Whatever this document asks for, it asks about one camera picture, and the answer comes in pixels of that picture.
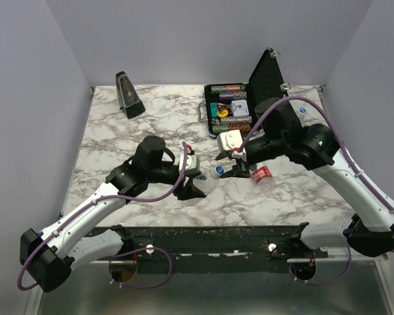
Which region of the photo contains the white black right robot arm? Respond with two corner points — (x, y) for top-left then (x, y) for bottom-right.
(217, 95), (394, 257)

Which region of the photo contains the white blue Pocari cap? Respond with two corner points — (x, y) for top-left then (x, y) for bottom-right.
(297, 108), (307, 115)

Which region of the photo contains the black poker chip case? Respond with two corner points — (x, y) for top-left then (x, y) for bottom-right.
(203, 48), (291, 138)

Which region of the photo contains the clear unlabelled plastic bottle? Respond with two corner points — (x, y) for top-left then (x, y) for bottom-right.
(193, 169), (220, 196)

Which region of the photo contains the Pocari Sweat clear bottle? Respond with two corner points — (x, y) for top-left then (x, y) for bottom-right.
(295, 107), (307, 125)

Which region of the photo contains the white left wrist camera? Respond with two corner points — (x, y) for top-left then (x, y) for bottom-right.
(178, 152), (200, 177)

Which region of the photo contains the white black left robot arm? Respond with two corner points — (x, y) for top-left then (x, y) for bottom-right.
(16, 136), (206, 292)

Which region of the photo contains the red label water bottle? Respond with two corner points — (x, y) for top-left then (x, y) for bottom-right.
(252, 165), (274, 190)

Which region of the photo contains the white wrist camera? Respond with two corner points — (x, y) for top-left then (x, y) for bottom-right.
(178, 152), (200, 177)
(217, 130), (246, 153)

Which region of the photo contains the white blue Pocari cap spare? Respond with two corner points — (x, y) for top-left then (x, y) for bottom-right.
(210, 165), (225, 180)

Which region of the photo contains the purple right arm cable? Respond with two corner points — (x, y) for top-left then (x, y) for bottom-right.
(238, 95), (394, 285)

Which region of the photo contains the black metronome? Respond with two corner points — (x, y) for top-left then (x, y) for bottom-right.
(116, 72), (146, 119)

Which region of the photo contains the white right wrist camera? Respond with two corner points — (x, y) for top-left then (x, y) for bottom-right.
(217, 130), (246, 153)

